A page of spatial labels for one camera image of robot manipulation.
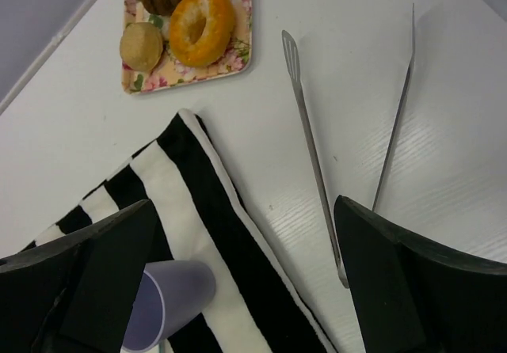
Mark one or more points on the metal serving tongs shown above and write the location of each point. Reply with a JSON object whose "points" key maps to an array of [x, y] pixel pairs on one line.
{"points": [[291, 56]]}

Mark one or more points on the black white striped placemat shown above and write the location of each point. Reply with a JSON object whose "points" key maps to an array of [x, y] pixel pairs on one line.
{"points": [[201, 217]]}

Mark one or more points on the small tan round bun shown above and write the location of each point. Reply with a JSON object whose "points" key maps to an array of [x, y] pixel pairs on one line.
{"points": [[141, 46]]}

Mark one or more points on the purple plastic cup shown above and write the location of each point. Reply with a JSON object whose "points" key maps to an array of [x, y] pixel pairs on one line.
{"points": [[170, 295]]}

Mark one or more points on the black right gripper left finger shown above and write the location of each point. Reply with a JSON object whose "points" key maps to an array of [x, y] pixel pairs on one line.
{"points": [[75, 294]]}

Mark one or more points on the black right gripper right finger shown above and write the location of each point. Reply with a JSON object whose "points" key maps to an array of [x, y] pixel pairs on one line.
{"points": [[413, 294]]}

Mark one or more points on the floral rectangular tray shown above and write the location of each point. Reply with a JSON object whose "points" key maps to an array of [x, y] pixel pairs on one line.
{"points": [[169, 72]]}

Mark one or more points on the orange glazed donut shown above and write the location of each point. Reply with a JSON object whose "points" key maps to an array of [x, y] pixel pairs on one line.
{"points": [[200, 31]]}

